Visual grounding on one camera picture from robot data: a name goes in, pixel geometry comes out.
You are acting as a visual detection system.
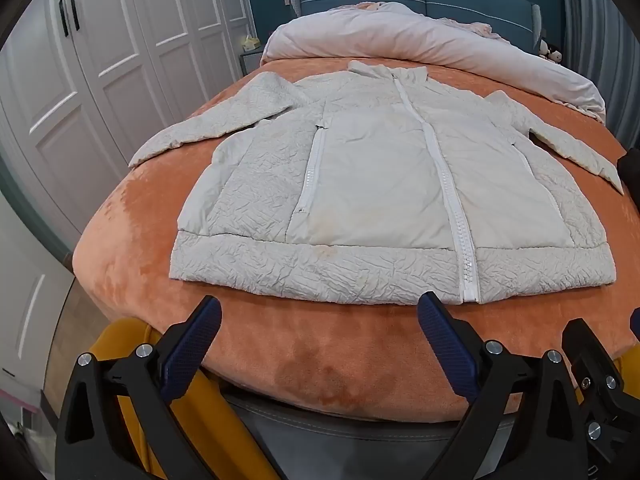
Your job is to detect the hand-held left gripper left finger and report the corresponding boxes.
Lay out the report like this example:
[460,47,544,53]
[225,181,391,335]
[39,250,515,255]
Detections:
[54,295,222,480]

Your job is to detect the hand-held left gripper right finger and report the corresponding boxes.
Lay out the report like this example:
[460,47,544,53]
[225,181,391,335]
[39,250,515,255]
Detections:
[417,291,591,480]

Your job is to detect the white zip jacket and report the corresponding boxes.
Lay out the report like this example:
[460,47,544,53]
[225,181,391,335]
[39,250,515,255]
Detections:
[127,59,626,307]

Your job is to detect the orange bed blanket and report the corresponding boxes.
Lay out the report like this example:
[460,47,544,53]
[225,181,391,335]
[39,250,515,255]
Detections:
[72,55,640,423]

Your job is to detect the white door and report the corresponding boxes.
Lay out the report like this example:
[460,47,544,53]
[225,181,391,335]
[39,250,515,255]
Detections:
[0,194,77,411]

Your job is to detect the plush toys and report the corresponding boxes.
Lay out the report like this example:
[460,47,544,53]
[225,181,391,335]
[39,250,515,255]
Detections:
[537,39,562,65]

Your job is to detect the grey nightstand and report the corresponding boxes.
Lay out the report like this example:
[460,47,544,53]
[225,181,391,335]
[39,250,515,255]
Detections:
[239,50,266,79]

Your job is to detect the grey curtain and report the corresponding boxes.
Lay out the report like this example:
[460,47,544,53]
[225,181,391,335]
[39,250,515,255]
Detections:
[557,0,640,147]

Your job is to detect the white panelled wardrobe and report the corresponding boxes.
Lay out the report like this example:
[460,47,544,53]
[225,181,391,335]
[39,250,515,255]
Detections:
[0,0,251,256]

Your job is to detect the pale pink duvet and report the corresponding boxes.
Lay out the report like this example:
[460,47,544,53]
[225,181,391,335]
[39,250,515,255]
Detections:
[260,1,607,123]

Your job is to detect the grey bed frame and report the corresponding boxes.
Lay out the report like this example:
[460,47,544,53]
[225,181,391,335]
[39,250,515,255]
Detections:
[220,389,476,480]

